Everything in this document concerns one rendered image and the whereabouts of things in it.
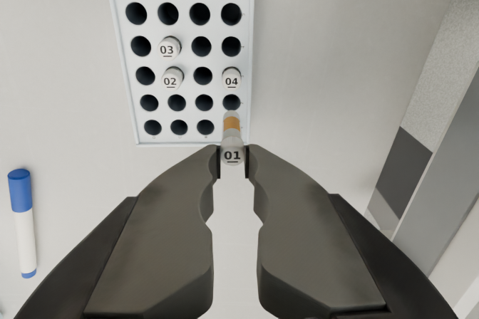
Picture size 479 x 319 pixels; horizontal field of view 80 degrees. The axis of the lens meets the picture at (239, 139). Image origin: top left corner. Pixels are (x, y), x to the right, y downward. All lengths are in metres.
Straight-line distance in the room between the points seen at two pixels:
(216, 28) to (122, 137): 0.13
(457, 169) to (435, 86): 1.08
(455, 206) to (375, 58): 0.12
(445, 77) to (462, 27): 0.17
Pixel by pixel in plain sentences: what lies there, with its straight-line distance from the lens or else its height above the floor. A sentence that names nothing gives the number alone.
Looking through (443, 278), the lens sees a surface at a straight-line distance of 0.22.
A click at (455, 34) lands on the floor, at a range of 1.25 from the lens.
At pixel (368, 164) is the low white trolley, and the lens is 0.30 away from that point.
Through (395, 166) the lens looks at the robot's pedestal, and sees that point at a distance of 0.96.
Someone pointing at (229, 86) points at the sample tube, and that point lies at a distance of 0.18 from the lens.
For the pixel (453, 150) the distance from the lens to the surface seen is 0.20.
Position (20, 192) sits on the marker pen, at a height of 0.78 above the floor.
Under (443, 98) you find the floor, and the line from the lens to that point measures 1.32.
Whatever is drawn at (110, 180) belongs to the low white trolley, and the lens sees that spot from 0.30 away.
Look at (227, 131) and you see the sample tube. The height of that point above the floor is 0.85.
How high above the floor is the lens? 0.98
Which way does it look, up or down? 62 degrees down
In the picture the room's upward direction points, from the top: 176 degrees clockwise
